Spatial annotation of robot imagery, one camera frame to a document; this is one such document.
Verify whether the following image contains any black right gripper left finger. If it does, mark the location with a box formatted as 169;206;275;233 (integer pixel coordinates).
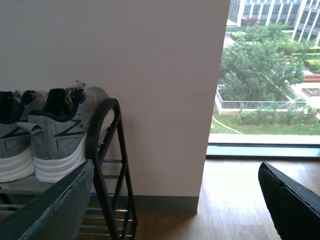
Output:
0;160;94;240

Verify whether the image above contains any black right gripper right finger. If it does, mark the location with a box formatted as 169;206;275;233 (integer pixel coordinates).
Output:
258;162;320;240

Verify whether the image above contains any grey knit sneaker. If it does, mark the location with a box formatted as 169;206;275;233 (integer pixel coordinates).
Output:
0;90;48;183
18;82;109;183

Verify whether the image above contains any black metal shoe rack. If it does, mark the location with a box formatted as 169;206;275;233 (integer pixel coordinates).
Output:
0;98;138;240

